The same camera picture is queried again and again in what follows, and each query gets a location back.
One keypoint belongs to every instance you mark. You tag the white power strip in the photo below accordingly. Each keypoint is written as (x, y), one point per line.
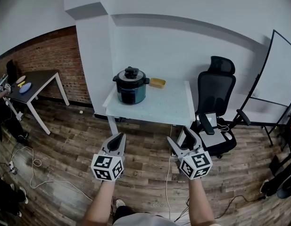
(12, 168)

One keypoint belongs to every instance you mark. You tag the person's left shoe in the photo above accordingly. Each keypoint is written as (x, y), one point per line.
(120, 202)

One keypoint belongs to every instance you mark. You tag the pink plate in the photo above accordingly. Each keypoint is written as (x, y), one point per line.
(20, 79)

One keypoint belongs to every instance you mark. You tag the person's right forearm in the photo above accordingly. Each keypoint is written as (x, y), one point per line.
(200, 201)

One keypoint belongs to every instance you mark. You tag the yellow rectangular container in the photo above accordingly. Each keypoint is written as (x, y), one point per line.
(157, 83)

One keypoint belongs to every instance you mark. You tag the blue plate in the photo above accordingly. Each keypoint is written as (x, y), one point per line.
(26, 88)

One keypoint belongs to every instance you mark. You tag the person's grey shirt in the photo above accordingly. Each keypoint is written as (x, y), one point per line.
(147, 220)

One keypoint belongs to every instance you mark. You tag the person's left forearm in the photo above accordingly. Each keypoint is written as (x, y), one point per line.
(100, 204)

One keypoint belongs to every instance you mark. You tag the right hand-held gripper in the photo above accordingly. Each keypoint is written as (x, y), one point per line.
(197, 165)

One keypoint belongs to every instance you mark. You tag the grey round base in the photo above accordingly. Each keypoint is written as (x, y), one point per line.
(286, 192)

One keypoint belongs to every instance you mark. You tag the dark table with white legs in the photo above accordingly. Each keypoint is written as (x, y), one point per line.
(39, 81)

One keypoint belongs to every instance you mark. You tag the light blue floral tablecloth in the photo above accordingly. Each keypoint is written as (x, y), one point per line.
(159, 105)

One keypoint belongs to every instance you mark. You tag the white computer mouse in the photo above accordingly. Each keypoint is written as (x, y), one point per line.
(228, 135)

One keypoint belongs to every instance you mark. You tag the black bottle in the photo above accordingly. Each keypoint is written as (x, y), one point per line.
(11, 70)

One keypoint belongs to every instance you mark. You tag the person's black trousers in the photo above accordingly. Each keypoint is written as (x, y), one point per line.
(122, 212)

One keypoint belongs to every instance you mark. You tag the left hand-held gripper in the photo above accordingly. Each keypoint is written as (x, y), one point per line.
(105, 167)

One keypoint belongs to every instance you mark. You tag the dark teal pressure cooker pot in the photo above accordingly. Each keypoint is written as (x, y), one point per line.
(132, 94)

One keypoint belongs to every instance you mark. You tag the yellow banana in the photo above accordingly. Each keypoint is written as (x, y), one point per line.
(21, 84)

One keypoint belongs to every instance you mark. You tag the whiteboard on black stand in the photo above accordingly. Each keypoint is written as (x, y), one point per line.
(277, 79)

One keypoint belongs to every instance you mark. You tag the silver laptop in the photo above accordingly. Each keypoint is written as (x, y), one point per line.
(213, 139)

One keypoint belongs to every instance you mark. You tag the silver black pressure cooker lid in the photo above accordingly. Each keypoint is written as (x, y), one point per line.
(131, 75)

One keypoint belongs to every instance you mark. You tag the black mesh office chair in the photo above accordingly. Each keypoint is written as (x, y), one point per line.
(216, 88)

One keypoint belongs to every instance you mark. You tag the black flat-foot stand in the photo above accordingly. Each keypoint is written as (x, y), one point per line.
(277, 166)

